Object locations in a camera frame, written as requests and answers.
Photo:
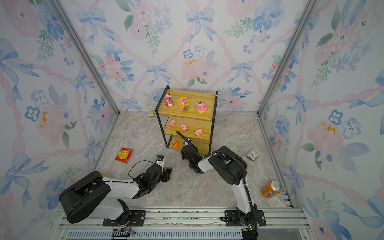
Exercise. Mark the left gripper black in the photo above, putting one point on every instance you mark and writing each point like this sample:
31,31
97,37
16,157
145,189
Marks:
167,174

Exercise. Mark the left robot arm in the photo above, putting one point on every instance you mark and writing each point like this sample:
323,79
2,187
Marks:
96,196

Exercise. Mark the wooden shelf black metal frame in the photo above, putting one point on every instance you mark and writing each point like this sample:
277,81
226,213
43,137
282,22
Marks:
191,118

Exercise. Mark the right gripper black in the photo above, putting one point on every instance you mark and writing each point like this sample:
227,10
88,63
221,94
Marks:
183,156

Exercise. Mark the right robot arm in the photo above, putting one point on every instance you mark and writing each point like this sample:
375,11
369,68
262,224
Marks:
232,169

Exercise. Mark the orange can right side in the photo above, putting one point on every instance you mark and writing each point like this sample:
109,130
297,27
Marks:
271,189

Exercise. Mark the pink pig toy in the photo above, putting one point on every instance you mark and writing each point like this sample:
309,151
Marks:
198,132
184,127

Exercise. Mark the small green packet by wall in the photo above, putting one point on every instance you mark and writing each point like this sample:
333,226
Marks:
152,113

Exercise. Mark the pink bear yellow flower figure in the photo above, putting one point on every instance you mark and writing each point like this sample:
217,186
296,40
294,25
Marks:
183,103

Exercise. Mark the orange toy truck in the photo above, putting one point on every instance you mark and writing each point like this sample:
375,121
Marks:
175,144

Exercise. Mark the pink pig on middle shelf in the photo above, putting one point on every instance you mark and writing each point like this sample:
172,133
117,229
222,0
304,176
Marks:
172,122

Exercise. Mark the red yellow snack packet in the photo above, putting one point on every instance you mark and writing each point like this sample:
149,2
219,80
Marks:
124,155

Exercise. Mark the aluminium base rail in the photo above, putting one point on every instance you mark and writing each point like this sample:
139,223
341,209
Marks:
191,224

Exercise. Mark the small white alarm clock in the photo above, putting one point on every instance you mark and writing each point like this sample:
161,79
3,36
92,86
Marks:
252,155

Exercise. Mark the pink bear strawberry hat figure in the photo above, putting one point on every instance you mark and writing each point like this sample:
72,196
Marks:
169,100

